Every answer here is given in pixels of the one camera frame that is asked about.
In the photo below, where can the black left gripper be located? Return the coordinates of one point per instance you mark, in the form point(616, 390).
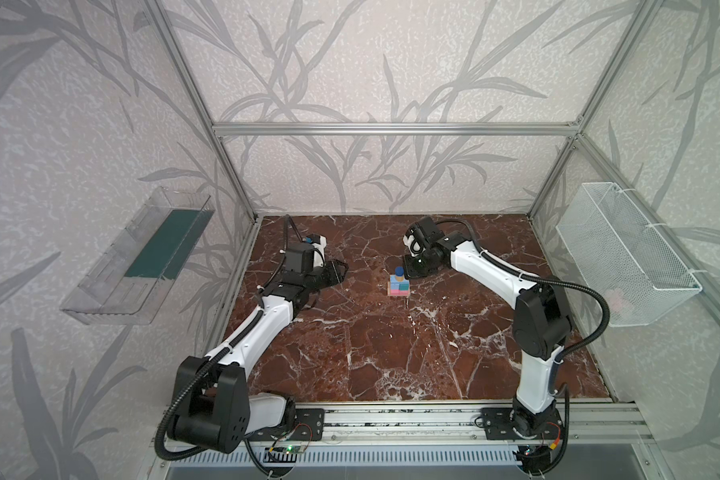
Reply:
point(327, 273)

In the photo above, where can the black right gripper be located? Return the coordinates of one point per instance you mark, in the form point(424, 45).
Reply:
point(417, 267)

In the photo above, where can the light blue long block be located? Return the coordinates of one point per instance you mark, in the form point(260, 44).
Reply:
point(394, 284)

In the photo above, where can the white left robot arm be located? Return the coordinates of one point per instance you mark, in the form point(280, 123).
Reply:
point(211, 408)

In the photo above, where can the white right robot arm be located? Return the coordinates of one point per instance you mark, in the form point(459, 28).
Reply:
point(542, 313)

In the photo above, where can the pink object in basket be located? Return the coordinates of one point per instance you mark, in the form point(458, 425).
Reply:
point(618, 301)

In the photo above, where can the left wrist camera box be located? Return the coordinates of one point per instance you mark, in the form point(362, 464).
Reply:
point(319, 243)

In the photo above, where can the white wire mesh basket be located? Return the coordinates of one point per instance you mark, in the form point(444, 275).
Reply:
point(614, 245)

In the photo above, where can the clear plastic wall tray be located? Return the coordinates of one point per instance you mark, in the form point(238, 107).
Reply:
point(131, 280)

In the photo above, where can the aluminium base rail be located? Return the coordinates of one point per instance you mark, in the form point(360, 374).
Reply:
point(461, 422)

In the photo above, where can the aluminium enclosure frame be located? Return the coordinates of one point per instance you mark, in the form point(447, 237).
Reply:
point(361, 117)

